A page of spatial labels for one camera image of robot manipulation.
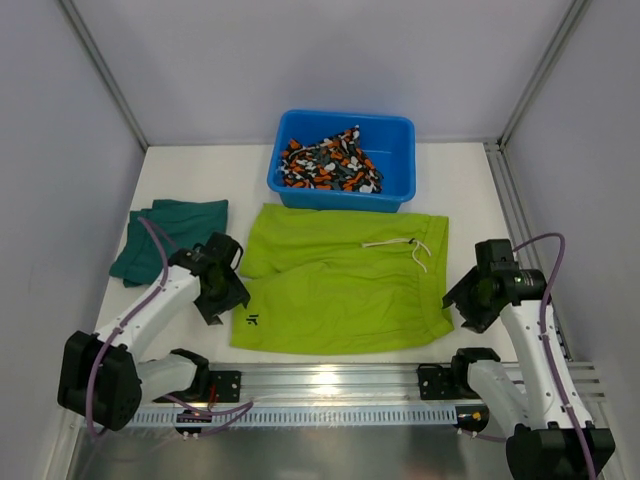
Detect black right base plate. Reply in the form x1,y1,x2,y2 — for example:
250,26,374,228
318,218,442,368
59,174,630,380
416,364,478,400

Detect orange black patterned shorts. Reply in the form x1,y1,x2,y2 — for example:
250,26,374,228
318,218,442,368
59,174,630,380
276,125,384,194

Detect right side aluminium rail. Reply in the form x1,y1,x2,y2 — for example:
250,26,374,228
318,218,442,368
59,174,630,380
483,141,573,361

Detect lime green shorts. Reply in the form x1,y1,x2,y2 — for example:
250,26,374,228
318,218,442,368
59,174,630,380
230,204,454,355

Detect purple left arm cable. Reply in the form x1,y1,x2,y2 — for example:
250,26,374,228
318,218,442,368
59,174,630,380
85,217,254,441

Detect blue plastic bin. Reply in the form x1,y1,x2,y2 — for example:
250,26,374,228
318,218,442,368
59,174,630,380
266,109,416,213

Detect right aluminium frame post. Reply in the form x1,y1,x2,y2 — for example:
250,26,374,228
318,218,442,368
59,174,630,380
497,0,592,150

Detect dark green shorts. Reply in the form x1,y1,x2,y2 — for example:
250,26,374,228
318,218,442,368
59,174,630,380
109,199,229,288

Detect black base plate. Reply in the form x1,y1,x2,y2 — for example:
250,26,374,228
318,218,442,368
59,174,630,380
416,364,478,400
206,370,242,403

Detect aluminium frame post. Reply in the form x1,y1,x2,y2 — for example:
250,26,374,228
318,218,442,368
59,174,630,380
497,0,592,150
56,0,149,152

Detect aluminium mounting rail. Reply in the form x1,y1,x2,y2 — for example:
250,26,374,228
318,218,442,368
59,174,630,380
209,363,478,405

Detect grey slotted cable duct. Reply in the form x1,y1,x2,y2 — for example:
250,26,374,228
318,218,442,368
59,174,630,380
128,404,455,428

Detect left aluminium frame post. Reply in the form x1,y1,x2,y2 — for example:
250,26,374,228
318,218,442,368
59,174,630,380
56,0,149,152

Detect right controller board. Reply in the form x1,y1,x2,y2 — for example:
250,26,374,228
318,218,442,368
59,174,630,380
453,405,490,440

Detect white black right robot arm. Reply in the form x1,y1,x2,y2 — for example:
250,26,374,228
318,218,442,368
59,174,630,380
443,239,615,479

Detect controller board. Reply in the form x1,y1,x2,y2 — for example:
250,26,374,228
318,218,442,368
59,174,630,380
174,409,212,439
453,405,490,440

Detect left controller board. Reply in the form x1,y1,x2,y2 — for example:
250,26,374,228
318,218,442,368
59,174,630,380
174,409,212,439

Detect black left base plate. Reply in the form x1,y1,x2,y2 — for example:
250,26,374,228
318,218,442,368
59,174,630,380
206,370,242,403

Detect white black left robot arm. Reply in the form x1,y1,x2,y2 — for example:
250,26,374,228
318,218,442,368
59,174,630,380
57,232,250,431

